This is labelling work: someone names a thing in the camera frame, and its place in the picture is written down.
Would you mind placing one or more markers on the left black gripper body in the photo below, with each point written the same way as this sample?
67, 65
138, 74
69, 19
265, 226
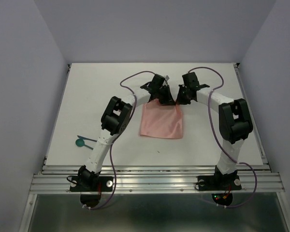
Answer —
157, 91

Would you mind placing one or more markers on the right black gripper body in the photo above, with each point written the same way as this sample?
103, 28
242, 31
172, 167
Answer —
187, 88

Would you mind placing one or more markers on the pink satin napkin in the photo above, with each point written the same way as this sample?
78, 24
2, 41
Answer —
163, 122

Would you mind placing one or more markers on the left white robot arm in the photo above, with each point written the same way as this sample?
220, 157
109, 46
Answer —
116, 118

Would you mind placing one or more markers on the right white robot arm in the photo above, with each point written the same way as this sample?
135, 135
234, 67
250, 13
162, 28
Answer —
230, 119

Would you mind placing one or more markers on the teal plastic utensil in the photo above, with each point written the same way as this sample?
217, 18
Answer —
85, 138

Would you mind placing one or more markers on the teal plastic spoon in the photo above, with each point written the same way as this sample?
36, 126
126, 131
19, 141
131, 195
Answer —
81, 143

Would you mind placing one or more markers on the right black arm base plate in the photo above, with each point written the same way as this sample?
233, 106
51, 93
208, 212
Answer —
211, 183

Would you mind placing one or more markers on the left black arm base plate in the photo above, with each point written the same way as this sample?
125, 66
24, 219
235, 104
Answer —
102, 184

